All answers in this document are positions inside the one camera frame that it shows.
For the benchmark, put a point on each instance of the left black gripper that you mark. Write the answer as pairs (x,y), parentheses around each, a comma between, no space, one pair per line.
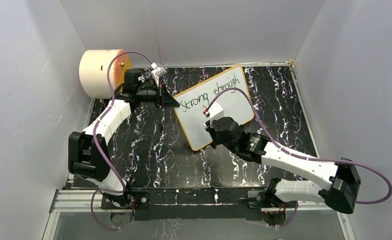
(163,99)

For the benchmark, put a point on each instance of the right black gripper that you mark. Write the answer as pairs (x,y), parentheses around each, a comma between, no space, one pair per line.
(211,130)

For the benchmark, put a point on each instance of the yellow framed whiteboard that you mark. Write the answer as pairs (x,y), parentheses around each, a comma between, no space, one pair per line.
(196,99)

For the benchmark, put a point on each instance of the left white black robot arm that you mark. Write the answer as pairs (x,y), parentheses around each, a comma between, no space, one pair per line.
(88,155)

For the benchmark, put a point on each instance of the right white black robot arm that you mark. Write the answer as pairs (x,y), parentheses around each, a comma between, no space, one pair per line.
(335,184)

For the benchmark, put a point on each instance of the cream cylindrical drum orange face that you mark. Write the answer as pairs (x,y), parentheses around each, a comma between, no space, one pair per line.
(93,71)

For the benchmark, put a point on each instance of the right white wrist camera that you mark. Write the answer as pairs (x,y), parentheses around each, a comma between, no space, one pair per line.
(215,112)

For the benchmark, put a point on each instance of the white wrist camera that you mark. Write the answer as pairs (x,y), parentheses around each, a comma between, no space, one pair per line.
(157,71)
(215,112)

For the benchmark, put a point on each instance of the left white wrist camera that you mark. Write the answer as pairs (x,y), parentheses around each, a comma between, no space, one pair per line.
(157,71)

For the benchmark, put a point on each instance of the aluminium front frame rail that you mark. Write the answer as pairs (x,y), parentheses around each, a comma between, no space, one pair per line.
(205,213)

